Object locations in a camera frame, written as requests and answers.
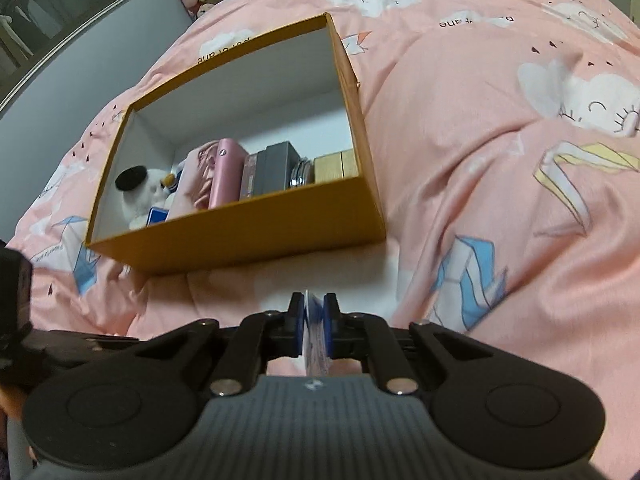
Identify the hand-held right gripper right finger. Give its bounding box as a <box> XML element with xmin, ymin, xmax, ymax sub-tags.
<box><xmin>322</xmin><ymin>291</ymin><xmax>494</xmax><ymax>395</ymax></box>

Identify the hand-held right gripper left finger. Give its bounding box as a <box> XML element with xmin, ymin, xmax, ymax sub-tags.
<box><xmin>135</xmin><ymin>291</ymin><xmax>307</xmax><ymax>397</ymax></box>

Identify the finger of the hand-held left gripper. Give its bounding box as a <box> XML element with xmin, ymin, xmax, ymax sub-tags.
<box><xmin>25</xmin><ymin>329</ymin><xmax>142</xmax><ymax>367</ymax></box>

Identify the white lotion tube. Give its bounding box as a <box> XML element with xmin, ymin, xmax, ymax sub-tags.
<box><xmin>301</xmin><ymin>289</ymin><xmax>334</xmax><ymax>377</ymax></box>

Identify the orange cardboard box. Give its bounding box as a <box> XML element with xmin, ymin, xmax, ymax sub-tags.
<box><xmin>85</xmin><ymin>12</ymin><xmax>387</xmax><ymax>277</ymax></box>

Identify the dark grey box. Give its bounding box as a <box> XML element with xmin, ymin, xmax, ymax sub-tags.
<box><xmin>251</xmin><ymin>141</ymin><xmax>304</xmax><ymax>197</ymax></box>

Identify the reddish brown small carton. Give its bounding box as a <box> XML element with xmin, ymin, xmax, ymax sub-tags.
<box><xmin>240</xmin><ymin>152</ymin><xmax>271</xmax><ymax>202</ymax></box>

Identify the gold gift box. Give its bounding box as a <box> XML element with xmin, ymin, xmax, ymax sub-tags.
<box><xmin>313</xmin><ymin>150</ymin><xmax>361</xmax><ymax>184</ymax></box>

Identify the white plush toy black hat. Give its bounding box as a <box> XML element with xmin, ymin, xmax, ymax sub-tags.
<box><xmin>115</xmin><ymin>166</ymin><xmax>176</xmax><ymax>232</ymax></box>

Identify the pink snap wallet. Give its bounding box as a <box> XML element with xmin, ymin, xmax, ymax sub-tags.
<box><xmin>209</xmin><ymin>138</ymin><xmax>251</xmax><ymax>210</ymax></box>

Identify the pink zip pouch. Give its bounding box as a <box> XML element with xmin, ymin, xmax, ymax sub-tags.
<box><xmin>165</xmin><ymin>142</ymin><xmax>221</xmax><ymax>222</ymax></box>

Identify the brown bear plush blue tag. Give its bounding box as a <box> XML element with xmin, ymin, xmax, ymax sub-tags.
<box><xmin>146</xmin><ymin>172</ymin><xmax>182</xmax><ymax>227</ymax></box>

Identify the dark window frame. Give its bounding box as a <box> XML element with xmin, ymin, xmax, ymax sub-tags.
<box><xmin>0</xmin><ymin>0</ymin><xmax>147</xmax><ymax>117</ymax></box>

